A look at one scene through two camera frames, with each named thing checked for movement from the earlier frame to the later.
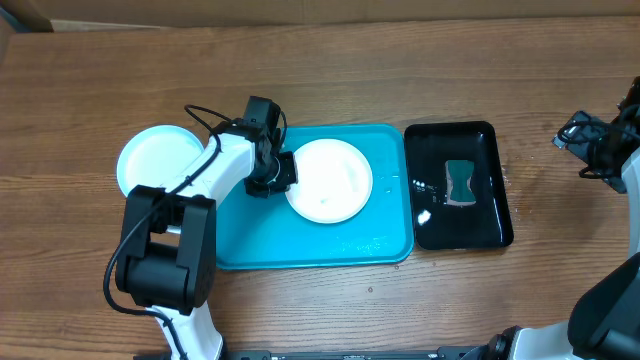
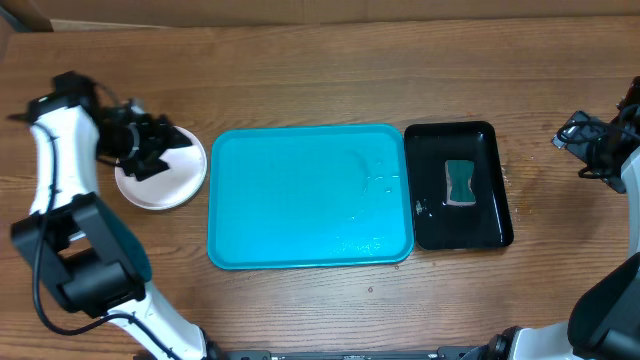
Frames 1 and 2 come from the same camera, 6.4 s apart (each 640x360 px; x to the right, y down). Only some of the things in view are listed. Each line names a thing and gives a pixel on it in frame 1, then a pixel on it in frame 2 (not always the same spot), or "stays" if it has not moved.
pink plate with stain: [335, 181] -> [170, 188]
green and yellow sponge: [457, 175] stays
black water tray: [437, 225] stays
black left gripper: [288, 177] -> [163, 135]
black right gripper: [609, 179] stays
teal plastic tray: [258, 232] stays
